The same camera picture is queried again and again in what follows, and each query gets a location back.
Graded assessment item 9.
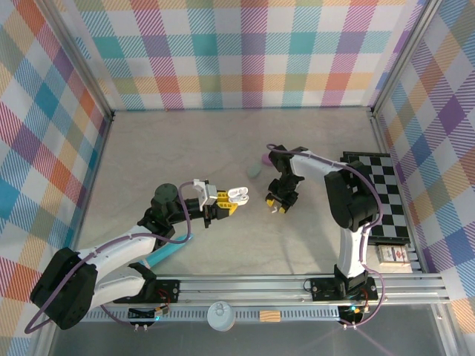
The white earbud charging case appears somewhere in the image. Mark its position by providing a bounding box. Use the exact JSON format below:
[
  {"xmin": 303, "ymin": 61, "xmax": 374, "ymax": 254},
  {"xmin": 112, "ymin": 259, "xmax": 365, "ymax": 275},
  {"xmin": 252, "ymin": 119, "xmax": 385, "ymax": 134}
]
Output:
[{"xmin": 226, "ymin": 186, "xmax": 249, "ymax": 207}]

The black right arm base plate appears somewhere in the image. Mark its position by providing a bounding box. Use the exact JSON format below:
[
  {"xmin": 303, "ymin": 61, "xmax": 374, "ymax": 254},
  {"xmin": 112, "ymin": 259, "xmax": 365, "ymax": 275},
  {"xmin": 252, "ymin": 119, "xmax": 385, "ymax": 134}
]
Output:
[{"xmin": 309, "ymin": 276, "xmax": 379, "ymax": 302}]

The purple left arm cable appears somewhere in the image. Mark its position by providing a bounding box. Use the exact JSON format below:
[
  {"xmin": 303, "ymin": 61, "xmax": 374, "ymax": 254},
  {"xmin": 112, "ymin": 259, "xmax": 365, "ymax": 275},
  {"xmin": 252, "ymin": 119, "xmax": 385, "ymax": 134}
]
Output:
[{"xmin": 24, "ymin": 179, "xmax": 196, "ymax": 334}]

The black and white chessboard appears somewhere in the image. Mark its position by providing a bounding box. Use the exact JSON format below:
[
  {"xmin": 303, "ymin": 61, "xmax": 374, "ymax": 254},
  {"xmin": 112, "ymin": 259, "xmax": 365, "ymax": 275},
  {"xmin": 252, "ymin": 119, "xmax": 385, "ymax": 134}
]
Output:
[{"xmin": 339, "ymin": 151, "xmax": 413, "ymax": 245}]

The aluminium rail frame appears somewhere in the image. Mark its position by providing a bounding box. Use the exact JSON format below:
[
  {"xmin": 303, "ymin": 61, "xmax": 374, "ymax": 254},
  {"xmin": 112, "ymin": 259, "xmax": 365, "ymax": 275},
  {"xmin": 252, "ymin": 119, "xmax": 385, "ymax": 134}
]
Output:
[{"xmin": 39, "ymin": 273, "xmax": 453, "ymax": 308}]

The small circuit board mount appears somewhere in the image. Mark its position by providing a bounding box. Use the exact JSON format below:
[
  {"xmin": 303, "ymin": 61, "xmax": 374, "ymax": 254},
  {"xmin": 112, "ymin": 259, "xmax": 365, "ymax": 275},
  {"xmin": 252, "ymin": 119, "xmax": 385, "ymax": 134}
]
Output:
[
  {"xmin": 128, "ymin": 304, "xmax": 172, "ymax": 332},
  {"xmin": 339, "ymin": 303, "xmax": 370, "ymax": 331}
]

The turquoise plastic tube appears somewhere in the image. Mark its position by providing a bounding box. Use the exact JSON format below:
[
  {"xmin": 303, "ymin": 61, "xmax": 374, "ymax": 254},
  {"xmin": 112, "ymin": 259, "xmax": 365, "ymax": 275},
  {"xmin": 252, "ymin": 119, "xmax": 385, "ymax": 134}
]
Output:
[{"xmin": 146, "ymin": 233, "xmax": 194, "ymax": 268}]

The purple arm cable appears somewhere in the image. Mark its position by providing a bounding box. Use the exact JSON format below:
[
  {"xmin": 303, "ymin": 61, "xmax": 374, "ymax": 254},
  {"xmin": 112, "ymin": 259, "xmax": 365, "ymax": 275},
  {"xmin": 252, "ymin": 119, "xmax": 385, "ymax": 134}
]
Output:
[
  {"xmin": 24, "ymin": 179, "xmax": 196, "ymax": 334},
  {"xmin": 265, "ymin": 142, "xmax": 389, "ymax": 329}
]

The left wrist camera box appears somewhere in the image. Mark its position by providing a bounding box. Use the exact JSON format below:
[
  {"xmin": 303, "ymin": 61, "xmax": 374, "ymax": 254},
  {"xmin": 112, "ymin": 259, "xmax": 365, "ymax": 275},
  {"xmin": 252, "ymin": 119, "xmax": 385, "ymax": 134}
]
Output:
[{"xmin": 191, "ymin": 179, "xmax": 220, "ymax": 212}]

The grey slotted cable duct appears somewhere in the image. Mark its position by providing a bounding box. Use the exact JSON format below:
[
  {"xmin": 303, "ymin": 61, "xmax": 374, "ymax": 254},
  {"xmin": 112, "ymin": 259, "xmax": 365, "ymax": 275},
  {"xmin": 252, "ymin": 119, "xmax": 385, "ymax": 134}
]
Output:
[{"xmin": 59, "ymin": 308, "xmax": 344, "ymax": 323}]

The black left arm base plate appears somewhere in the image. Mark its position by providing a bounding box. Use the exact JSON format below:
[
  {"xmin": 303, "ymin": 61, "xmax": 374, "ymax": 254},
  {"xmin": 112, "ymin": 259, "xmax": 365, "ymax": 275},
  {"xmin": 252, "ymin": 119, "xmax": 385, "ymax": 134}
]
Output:
[{"xmin": 140, "ymin": 278, "xmax": 181, "ymax": 304}]

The aluminium corner post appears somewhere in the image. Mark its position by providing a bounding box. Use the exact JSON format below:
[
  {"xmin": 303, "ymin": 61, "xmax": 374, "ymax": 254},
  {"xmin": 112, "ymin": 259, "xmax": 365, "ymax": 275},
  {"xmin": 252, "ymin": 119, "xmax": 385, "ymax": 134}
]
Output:
[
  {"xmin": 43, "ymin": 0, "xmax": 116, "ymax": 122},
  {"xmin": 369, "ymin": 0, "xmax": 446, "ymax": 118}
]

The playing card box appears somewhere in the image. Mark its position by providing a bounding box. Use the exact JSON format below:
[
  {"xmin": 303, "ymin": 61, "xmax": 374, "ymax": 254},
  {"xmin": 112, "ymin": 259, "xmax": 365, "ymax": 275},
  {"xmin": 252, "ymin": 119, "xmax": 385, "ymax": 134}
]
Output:
[{"xmin": 376, "ymin": 244, "xmax": 413, "ymax": 266}]

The white round cap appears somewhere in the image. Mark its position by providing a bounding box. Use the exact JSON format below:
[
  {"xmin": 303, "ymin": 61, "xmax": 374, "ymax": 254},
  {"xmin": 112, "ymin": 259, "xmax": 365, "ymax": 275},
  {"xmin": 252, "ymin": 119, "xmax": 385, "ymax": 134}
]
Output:
[{"xmin": 206, "ymin": 301, "xmax": 236, "ymax": 332}]

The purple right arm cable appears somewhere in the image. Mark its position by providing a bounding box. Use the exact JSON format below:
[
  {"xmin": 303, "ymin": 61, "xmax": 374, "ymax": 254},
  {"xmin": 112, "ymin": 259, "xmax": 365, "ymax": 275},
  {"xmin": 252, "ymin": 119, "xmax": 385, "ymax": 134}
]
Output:
[{"xmin": 265, "ymin": 142, "xmax": 389, "ymax": 329}]

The aluminium side rail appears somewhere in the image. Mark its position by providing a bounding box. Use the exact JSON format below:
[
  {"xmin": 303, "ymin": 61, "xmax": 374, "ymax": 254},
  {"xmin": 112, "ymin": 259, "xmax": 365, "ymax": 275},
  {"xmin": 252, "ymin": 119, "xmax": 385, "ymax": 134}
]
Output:
[
  {"xmin": 370, "ymin": 111, "xmax": 425, "ymax": 272},
  {"xmin": 72, "ymin": 113, "xmax": 116, "ymax": 253}
]

